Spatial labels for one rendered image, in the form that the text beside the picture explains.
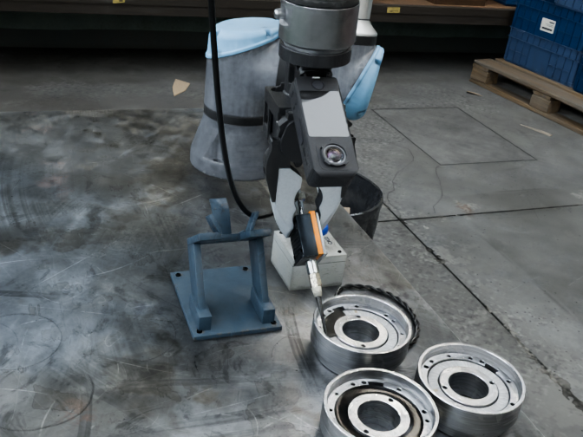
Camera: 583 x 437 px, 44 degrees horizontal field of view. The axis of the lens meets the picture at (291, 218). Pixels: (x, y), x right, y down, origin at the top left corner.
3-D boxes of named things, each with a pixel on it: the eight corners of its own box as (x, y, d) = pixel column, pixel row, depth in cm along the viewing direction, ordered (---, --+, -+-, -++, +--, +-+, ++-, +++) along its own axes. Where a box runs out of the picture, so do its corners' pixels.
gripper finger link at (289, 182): (278, 215, 83) (293, 142, 79) (291, 243, 79) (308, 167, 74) (252, 214, 82) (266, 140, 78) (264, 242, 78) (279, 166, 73)
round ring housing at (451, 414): (448, 360, 79) (456, 329, 77) (533, 414, 73) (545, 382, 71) (389, 401, 72) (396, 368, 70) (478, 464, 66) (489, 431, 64)
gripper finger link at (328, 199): (327, 209, 85) (326, 138, 80) (343, 236, 80) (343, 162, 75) (301, 213, 84) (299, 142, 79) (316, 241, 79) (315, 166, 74)
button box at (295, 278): (342, 284, 90) (348, 251, 88) (289, 290, 87) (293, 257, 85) (317, 251, 96) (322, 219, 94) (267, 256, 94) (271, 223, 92)
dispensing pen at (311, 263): (318, 337, 73) (287, 183, 78) (309, 343, 77) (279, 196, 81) (338, 334, 74) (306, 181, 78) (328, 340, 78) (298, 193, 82)
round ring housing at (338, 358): (424, 368, 77) (432, 338, 75) (344, 396, 72) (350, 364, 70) (366, 314, 85) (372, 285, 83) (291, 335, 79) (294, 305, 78)
